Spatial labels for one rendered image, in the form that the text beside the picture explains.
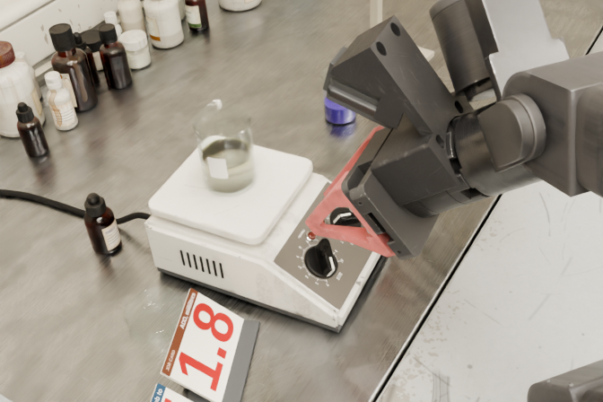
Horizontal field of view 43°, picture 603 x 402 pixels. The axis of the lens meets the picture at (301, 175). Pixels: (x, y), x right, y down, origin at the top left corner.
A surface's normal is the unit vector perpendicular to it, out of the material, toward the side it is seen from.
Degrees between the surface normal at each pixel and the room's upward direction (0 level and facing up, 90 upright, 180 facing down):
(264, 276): 90
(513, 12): 42
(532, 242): 0
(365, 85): 91
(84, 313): 0
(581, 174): 93
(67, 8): 90
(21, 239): 0
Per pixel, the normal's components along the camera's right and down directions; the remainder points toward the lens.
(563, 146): -0.94, 0.25
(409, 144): -0.61, -0.74
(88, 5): 0.85, 0.30
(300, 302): -0.44, 0.59
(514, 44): 0.18, -0.18
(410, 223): 0.66, -0.29
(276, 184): -0.05, -0.77
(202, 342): 0.59, -0.55
